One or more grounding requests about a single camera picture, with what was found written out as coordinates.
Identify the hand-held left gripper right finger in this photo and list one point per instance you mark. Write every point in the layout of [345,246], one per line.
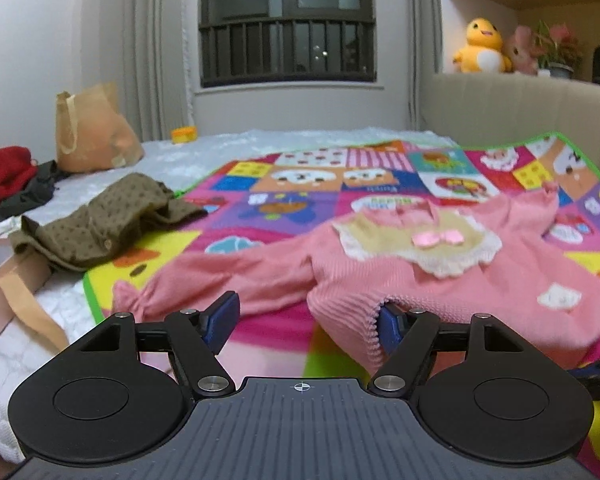
[389,327]

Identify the colourful printed play mat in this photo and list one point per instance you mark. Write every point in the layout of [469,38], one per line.
[300,205]

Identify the small yellow box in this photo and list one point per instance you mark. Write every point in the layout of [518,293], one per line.
[185,134]

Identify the beige padded headboard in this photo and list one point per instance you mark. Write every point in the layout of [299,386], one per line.
[505,110]

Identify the beige curtain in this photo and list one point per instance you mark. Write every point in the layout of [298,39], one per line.
[425,35]
[155,60]

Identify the yellow plush duck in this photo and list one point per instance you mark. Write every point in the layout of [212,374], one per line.
[480,50]

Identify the pink plush toy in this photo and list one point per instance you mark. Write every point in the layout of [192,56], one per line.
[522,52]

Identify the pink knit sweater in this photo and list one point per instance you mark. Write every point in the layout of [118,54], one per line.
[430,300]

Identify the red garment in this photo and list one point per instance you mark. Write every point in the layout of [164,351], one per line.
[0,175]

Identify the dark barred window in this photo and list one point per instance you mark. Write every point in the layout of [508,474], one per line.
[280,35]

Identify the black garment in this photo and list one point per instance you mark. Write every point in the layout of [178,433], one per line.
[35,190]

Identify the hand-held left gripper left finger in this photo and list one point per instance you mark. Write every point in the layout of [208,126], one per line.
[223,316]

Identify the potted plant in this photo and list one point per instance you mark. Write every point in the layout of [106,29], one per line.
[557,47]

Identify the brown paper bag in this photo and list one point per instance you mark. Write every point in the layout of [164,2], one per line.
[95,135]

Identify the olive green garment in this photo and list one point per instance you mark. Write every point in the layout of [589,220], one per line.
[95,225]

